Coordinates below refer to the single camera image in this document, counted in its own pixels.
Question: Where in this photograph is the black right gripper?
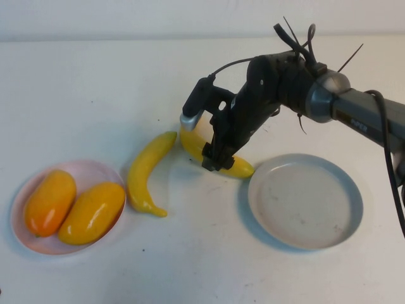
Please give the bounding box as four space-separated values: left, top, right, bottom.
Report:
201 91 276 172

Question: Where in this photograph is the yellow banana vivid green tip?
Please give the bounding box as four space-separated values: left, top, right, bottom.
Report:
179 117 256 181

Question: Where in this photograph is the yellow banana faint green tip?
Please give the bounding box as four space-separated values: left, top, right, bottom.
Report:
127 130 178 219

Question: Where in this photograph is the golden yellow plastic mango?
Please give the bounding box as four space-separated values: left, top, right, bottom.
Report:
58 182 127 246

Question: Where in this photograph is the deep orange plastic mango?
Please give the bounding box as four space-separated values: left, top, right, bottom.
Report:
24 169 78 238

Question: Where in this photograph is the pale blue round plate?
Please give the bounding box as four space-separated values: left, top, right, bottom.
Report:
247 153 364 251

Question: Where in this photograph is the pale pink round plate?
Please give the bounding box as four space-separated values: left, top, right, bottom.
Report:
10 159 127 257

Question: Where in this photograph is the thin black zip tie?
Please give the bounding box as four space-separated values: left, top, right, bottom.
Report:
337 43 364 74

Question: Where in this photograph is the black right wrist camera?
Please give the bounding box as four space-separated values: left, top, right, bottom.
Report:
179 77 218 132

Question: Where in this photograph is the black right arm loop cable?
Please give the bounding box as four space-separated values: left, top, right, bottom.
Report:
273 23 301 58

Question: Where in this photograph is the black right camera cable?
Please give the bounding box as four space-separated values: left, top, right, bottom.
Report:
207 23 405 239

